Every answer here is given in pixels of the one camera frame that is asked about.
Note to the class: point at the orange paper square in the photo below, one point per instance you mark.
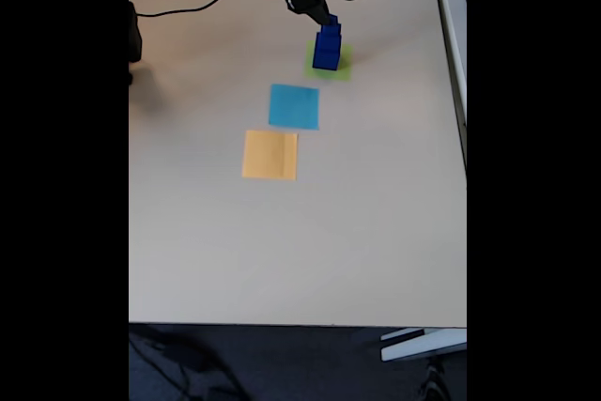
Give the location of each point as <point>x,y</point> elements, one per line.
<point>270,157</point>

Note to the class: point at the green paper square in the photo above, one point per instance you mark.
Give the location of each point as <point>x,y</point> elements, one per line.
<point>346,67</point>

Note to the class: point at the tiny blue cube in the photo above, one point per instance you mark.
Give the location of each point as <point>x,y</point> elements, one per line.
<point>334,20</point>

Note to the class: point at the white desk with dark edge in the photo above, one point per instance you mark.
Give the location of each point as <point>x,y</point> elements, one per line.
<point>453,20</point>

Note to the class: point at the small blue cube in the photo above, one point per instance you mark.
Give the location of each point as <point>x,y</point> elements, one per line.
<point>332,31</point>

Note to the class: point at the light blue paper square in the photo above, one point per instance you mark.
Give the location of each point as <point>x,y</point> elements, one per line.
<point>293,107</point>

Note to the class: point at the large blue cube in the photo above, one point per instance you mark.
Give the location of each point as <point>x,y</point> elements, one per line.
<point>325,59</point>

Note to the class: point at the medium blue cube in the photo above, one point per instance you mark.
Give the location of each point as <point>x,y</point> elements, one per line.
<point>328,43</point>

